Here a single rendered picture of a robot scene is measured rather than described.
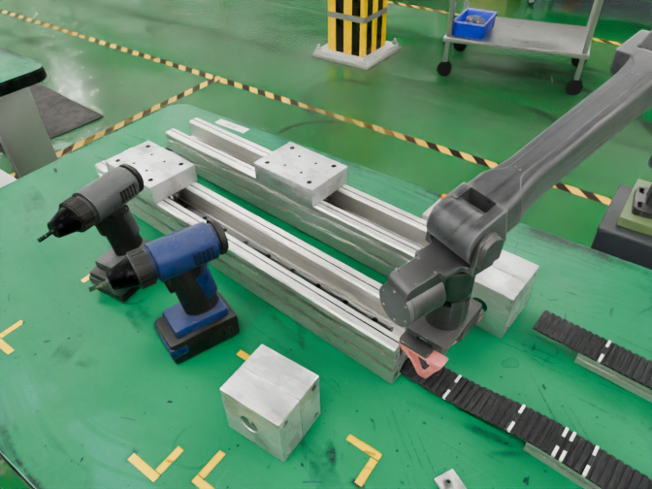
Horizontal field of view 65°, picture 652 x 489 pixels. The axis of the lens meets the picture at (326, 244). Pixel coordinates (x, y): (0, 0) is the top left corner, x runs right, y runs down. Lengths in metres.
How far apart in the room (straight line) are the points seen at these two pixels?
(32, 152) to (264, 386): 1.73
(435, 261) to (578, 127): 0.23
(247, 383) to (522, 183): 0.43
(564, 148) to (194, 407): 0.62
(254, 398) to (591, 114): 0.55
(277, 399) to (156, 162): 0.61
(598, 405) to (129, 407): 0.70
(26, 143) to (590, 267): 1.93
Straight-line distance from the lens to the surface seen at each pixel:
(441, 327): 0.71
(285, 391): 0.71
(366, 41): 3.99
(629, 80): 0.77
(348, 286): 0.87
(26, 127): 2.26
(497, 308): 0.88
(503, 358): 0.90
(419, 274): 0.61
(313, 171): 1.04
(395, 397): 0.82
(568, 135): 0.69
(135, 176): 0.95
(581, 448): 0.80
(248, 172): 1.13
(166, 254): 0.75
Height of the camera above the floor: 1.47
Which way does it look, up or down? 41 degrees down
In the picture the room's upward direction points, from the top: 1 degrees counter-clockwise
